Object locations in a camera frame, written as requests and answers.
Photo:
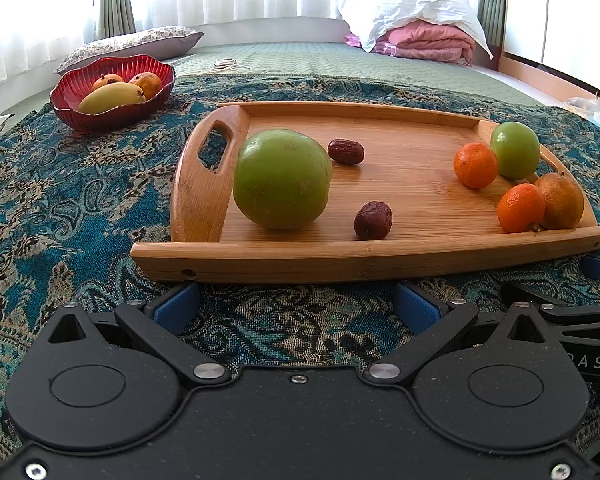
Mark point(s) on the small green apple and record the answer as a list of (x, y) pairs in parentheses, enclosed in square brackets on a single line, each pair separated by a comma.
[(515, 150)]

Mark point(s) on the red ribbed glass bowl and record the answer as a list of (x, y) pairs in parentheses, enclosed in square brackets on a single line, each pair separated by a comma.
[(70, 111)]

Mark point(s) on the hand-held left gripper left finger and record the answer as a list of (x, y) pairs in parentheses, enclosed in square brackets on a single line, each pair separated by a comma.
[(177, 307)]

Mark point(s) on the dull orange with stem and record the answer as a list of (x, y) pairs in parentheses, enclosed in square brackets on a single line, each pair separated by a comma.
[(562, 200)]

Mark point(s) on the yellow mango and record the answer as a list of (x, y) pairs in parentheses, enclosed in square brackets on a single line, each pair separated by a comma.
[(111, 99)]

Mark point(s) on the bright orange mandarin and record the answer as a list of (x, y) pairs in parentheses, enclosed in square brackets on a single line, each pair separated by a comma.
[(520, 207), (475, 165)]

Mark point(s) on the small orange-red mango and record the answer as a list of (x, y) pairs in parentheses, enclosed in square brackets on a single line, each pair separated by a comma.
[(107, 80), (146, 84)]

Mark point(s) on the dried red date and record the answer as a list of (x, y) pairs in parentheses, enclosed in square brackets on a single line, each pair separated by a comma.
[(346, 151), (373, 220)]

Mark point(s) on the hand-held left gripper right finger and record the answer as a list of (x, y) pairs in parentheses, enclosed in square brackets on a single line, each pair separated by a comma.
[(416, 307)]

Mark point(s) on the green quilted bed cover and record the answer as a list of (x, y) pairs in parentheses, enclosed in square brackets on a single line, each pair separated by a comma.
[(330, 60)]

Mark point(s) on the large green apple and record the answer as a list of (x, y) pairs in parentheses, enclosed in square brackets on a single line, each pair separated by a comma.
[(280, 180)]

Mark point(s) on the floral grey pillow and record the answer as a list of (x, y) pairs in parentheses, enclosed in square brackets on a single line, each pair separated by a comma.
[(130, 45)]

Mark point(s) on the wooden serving tray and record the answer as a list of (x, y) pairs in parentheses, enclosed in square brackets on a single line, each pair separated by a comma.
[(405, 200)]

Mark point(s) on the teal patterned blanket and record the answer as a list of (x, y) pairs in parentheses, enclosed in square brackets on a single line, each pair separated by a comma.
[(80, 200)]

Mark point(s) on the white crumpled duvet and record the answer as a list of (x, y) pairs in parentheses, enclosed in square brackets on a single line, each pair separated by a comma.
[(410, 10)]

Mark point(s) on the white wardrobe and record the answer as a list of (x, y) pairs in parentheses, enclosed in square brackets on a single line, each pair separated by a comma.
[(555, 10)]

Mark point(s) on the folded pink blanket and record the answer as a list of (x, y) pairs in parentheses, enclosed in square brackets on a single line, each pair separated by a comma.
[(425, 42)]

